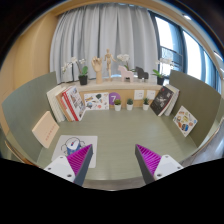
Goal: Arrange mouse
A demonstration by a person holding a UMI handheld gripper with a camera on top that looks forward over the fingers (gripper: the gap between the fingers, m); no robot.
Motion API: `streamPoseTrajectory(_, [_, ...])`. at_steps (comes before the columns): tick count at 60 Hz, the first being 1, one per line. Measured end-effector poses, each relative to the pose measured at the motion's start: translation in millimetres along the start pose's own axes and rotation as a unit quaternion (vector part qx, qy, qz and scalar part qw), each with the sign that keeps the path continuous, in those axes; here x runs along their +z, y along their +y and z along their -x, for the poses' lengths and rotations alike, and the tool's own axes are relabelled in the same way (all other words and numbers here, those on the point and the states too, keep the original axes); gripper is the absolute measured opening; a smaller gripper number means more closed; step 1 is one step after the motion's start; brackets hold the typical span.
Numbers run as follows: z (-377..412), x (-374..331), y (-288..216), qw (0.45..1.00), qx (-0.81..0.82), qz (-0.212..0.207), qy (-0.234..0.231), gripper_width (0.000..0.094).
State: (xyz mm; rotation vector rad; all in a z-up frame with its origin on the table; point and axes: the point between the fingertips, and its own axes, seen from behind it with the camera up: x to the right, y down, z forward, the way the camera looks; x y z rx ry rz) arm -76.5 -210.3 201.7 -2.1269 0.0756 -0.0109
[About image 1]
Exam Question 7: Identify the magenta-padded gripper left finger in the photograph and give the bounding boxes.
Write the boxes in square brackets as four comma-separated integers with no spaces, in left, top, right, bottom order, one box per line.
[43,143,94,187]

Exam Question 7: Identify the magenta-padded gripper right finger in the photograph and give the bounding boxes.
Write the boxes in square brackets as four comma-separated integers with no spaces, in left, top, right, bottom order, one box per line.
[134,143,184,185]

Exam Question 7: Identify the white and blue computer mouse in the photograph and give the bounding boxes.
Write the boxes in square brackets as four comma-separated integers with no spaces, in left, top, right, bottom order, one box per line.
[65,138,81,157]

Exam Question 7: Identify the white mouse pad with drawing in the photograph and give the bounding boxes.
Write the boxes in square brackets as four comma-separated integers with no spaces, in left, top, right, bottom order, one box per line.
[51,134,99,169]

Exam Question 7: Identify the beige booklet with red text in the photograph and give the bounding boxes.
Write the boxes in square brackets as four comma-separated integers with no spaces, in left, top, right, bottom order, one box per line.
[31,110,60,149]

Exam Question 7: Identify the food sticker sheet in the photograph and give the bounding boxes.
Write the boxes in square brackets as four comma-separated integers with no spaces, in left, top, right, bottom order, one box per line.
[172,105,199,138]

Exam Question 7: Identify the brown-cover book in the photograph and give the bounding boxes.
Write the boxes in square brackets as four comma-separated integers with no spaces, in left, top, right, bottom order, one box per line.
[54,91,76,123]

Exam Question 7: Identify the red-spined book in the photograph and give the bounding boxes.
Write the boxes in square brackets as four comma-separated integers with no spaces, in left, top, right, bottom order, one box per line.
[61,87,81,123]

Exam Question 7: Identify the small succulent in white pot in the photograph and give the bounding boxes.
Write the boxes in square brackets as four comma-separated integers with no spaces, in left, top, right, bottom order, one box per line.
[125,97,134,111]
[142,97,151,111]
[113,98,123,112]

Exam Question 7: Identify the black-cover book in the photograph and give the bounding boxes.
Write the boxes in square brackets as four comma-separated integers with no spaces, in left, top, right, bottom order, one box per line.
[149,85,175,117]

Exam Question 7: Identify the picture-cover book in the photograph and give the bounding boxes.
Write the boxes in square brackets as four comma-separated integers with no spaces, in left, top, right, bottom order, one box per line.
[64,85,88,122]

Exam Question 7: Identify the white book behind black book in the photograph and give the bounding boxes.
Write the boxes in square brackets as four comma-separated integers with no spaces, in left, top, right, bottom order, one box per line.
[163,84,181,117]

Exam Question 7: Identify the grey-green desk partition panel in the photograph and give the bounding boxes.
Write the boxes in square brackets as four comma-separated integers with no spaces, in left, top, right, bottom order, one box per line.
[168,69,223,148]
[1,70,58,164]

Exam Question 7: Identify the white sticker sheet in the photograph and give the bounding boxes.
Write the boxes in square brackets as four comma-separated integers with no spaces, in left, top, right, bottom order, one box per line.
[83,92,110,111]

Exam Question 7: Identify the white orchid in black pot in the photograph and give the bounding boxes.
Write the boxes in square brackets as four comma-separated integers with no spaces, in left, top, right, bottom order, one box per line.
[151,57,174,86]
[61,57,89,86]

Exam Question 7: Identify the round purple sign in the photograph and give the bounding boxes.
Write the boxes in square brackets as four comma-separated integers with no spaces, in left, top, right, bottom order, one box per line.
[108,91,122,106]

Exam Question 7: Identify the light wooden desk shelf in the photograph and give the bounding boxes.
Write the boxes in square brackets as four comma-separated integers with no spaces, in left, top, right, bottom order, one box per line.
[53,77,172,109]

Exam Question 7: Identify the black horse figure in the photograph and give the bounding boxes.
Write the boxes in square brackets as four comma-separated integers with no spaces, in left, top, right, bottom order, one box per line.
[134,65,150,81]

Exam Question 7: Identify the pink horse figure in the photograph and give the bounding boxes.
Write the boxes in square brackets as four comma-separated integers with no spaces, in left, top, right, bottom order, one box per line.
[117,64,135,83]

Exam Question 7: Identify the wooden artist mannequin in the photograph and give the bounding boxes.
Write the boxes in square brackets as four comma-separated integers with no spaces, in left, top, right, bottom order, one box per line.
[102,48,117,82]

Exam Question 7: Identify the white orchid behind pink horse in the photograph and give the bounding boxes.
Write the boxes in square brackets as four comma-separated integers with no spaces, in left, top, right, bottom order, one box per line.
[116,53,136,73]

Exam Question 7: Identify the window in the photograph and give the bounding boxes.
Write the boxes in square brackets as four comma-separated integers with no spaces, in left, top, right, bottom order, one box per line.
[148,11,221,91]

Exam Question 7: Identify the grey curtain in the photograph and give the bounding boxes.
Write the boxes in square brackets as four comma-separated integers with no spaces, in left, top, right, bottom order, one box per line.
[49,3,159,84]

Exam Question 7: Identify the ceiling lights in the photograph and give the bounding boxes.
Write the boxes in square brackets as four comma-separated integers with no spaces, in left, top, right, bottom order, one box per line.
[181,13,224,73]

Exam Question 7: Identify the white wall socket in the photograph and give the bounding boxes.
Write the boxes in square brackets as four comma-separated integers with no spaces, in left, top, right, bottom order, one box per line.
[146,89,157,100]
[133,89,145,101]

